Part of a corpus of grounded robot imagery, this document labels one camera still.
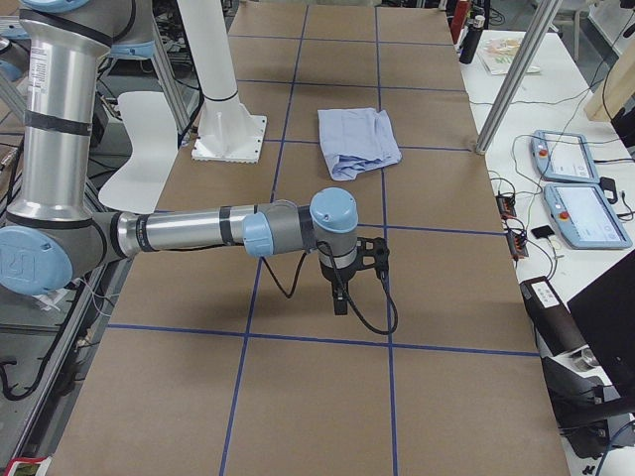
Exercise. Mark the upper teach pendant tablet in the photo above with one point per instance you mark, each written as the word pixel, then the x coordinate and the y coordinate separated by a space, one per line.
pixel 563 157

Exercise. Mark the red cylinder bottle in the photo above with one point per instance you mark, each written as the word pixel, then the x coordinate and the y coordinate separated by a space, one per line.
pixel 460 15

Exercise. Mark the lower teach pendant tablet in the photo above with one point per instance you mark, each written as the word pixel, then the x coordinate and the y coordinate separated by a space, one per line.
pixel 584 217

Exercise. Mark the black water bottle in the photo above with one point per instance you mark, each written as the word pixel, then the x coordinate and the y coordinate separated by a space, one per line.
pixel 471 39

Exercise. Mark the teach pendant tablet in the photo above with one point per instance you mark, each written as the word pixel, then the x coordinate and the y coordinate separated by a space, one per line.
pixel 563 157
pixel 584 217

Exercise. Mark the white chair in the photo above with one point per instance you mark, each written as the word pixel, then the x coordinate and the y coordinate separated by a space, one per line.
pixel 152 130

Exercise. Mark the black monitor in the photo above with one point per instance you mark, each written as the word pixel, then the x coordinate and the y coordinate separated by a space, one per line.
pixel 604 314

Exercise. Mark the light blue striped shirt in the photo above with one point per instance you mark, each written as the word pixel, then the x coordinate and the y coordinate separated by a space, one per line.
pixel 355 141

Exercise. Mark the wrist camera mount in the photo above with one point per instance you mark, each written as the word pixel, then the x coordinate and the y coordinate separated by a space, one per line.
pixel 373 254

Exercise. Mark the aluminium frame post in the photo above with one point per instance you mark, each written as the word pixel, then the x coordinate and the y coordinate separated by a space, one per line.
pixel 543 17

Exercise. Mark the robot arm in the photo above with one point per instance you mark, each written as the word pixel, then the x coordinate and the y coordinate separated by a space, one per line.
pixel 51 238

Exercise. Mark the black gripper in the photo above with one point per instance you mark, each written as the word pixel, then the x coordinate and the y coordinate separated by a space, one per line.
pixel 331 276

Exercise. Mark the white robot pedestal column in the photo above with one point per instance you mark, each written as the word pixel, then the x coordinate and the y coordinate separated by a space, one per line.
pixel 226 130

